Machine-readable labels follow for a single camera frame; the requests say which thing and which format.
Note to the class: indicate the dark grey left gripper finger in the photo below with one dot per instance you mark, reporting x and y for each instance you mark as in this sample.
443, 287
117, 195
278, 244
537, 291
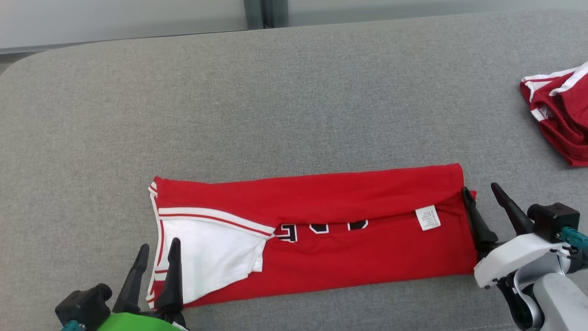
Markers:
173, 285
131, 289

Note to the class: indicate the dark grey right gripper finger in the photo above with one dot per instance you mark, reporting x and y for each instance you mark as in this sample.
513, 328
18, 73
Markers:
517, 218
480, 230

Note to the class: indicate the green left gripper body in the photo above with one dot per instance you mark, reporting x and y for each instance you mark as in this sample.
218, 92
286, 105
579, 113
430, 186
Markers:
138, 324

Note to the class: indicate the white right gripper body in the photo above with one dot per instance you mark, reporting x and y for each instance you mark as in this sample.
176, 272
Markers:
514, 255

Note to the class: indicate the red shorts with white band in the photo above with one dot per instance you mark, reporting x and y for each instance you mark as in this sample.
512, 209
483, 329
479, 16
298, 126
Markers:
565, 119

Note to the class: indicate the red jersey with black numbers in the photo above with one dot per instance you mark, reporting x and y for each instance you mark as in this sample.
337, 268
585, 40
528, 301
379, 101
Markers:
344, 257

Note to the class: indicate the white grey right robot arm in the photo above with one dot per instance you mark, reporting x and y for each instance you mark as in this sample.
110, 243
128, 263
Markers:
565, 303

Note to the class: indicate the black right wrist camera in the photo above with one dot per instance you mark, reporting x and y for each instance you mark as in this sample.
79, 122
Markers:
553, 220

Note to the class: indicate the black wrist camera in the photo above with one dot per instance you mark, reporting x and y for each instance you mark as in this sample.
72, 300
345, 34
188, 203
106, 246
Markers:
85, 305
553, 220

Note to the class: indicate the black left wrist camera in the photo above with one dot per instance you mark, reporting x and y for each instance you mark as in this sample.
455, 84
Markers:
85, 305

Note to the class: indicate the grey metal post with feet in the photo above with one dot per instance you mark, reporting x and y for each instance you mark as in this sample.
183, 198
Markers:
266, 13

